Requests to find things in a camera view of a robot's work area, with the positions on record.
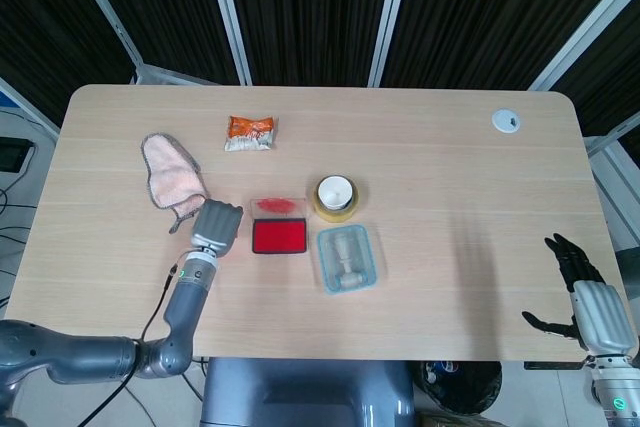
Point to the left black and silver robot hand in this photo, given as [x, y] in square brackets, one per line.
[217, 227]

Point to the black electronic device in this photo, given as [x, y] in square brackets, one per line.
[12, 154]

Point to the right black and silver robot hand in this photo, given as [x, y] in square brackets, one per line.
[600, 317]

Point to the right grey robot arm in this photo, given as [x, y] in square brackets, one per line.
[615, 389]

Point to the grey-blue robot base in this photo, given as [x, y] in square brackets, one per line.
[300, 392]

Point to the pink cloth with grey trim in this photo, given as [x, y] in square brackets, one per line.
[167, 172]

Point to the yellow tape roll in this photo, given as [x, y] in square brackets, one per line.
[352, 211]

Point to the black trash bin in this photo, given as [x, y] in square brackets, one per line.
[465, 387]

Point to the orange and white snack packet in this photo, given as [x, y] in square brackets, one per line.
[250, 133]

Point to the white aluminium frame post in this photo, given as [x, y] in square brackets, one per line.
[585, 32]
[389, 12]
[227, 12]
[102, 7]

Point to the red ink pad clear lid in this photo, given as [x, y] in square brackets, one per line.
[278, 238]

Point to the white paper cup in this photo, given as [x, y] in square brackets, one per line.
[334, 193]

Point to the clear plastic box blue rim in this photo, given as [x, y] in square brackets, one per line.
[325, 267]

